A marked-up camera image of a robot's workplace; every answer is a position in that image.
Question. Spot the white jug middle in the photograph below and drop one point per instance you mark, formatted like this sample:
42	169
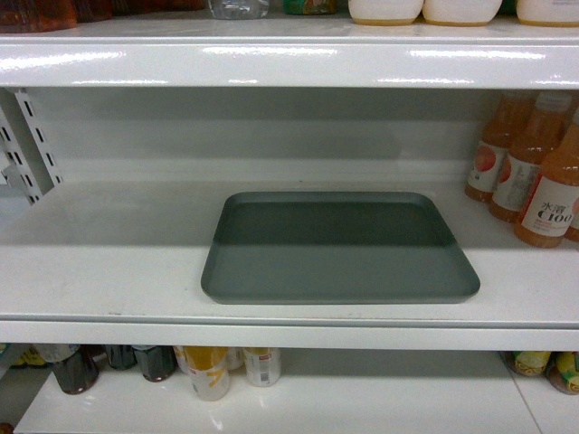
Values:
467	13

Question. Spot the white jug right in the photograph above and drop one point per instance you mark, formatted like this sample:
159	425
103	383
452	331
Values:
550	13

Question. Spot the orange juice bottle front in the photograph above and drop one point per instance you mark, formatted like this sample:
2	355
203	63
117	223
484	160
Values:
553	203

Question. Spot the white labelled can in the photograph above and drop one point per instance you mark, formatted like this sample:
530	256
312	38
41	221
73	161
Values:
263	365

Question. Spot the white middle shelf board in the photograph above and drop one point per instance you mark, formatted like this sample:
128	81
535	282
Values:
121	263

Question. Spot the white jug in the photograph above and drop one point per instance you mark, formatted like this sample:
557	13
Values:
467	13
550	13
384	12

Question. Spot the white upper shelf board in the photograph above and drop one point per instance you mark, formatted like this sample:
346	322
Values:
280	50

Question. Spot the dark drink bottle lower shelf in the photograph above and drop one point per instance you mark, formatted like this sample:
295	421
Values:
77	373

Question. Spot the yellow white can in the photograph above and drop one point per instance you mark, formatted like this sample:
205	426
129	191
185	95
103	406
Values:
208	371

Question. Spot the white shelf board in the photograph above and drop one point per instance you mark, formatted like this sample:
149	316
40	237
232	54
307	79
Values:
280	50
121	263

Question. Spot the grey-silver rectangular tray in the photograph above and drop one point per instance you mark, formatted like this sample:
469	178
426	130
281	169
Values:
335	248

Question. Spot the orange juice bottle back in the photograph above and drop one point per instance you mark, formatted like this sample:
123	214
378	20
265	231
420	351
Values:
509	119

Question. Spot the clear water bottle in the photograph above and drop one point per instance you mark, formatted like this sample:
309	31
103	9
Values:
239	9

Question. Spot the orange juice bottle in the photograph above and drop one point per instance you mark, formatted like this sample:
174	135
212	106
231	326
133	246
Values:
553	203
542	135
509	119

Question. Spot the white jug left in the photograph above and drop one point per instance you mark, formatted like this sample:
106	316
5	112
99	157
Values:
384	12

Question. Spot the yellow green jar lower right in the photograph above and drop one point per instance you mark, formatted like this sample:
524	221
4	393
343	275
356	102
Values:
526	363

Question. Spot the orange juice bottle middle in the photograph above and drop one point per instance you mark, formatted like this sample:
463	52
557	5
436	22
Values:
542	135

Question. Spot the white slotted shelf upright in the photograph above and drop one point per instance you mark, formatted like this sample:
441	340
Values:
31	163

